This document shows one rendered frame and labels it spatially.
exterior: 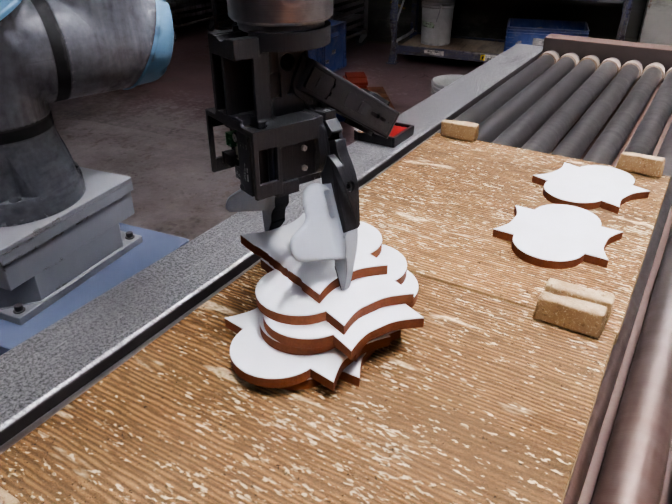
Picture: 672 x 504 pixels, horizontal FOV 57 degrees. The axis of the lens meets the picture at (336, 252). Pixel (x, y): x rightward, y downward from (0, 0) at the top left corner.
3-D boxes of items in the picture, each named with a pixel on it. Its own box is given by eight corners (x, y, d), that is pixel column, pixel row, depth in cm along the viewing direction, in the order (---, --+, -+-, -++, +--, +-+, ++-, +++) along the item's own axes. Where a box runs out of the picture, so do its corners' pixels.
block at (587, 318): (531, 320, 56) (536, 295, 55) (537, 310, 58) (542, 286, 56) (600, 341, 54) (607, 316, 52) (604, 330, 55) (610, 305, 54)
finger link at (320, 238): (297, 309, 49) (263, 198, 48) (355, 284, 52) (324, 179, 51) (317, 310, 46) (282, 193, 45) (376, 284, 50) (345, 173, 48)
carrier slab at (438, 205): (296, 247, 71) (296, 235, 70) (436, 141, 102) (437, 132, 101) (614, 346, 56) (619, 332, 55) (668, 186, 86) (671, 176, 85)
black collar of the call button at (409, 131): (353, 139, 104) (353, 130, 103) (375, 127, 109) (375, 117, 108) (394, 148, 100) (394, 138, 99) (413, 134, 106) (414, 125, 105)
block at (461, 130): (439, 136, 99) (440, 120, 97) (443, 133, 100) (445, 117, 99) (474, 143, 96) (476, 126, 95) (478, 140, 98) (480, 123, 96)
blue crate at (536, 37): (502, 55, 494) (505, 26, 483) (505, 44, 529) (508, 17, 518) (583, 60, 479) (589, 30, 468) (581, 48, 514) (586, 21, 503)
